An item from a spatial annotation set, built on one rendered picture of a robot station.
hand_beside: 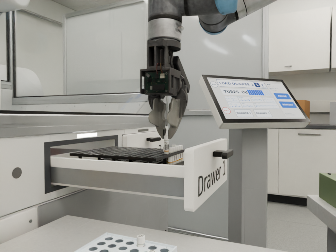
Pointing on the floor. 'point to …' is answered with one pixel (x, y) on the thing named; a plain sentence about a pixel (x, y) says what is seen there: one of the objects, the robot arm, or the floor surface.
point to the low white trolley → (54, 243)
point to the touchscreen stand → (248, 187)
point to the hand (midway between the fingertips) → (168, 133)
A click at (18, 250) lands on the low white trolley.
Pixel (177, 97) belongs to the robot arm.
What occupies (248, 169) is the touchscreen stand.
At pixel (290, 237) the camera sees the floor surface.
